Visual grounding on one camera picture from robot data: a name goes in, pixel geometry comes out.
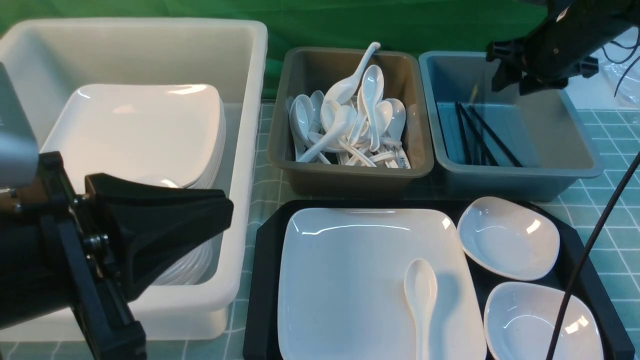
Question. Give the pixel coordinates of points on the large white plastic tub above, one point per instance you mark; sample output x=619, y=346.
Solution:
x=47, y=59

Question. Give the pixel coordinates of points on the white bowl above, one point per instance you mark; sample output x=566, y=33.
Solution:
x=519, y=320
x=508, y=239

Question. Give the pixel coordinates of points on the pile of white soup spoons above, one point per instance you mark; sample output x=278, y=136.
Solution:
x=352, y=120

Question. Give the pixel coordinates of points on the stack of white bowls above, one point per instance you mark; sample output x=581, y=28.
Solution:
x=190, y=268

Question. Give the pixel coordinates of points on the black chopstick in bin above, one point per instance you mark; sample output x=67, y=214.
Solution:
x=495, y=137
x=486, y=154
x=462, y=129

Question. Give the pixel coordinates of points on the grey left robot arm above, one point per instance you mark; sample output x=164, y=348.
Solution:
x=95, y=252

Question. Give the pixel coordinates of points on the green cloth backdrop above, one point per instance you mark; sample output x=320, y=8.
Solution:
x=409, y=26

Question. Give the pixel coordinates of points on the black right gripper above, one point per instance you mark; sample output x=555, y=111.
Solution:
x=561, y=46

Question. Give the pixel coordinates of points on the white ceramic soup spoon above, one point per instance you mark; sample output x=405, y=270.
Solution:
x=421, y=291

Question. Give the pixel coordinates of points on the stack of white square plates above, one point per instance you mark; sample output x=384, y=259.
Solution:
x=159, y=135

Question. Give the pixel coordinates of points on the blue grey plastic bin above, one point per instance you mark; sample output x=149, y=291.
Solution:
x=543, y=130

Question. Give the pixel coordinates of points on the clear plastic bag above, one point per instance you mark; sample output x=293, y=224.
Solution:
x=624, y=79

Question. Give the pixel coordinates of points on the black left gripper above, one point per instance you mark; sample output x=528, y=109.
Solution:
x=44, y=267

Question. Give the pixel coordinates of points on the olive green plastic bin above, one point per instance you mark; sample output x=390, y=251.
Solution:
x=309, y=69

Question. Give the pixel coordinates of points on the white square rice plate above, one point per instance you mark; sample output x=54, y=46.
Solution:
x=341, y=296

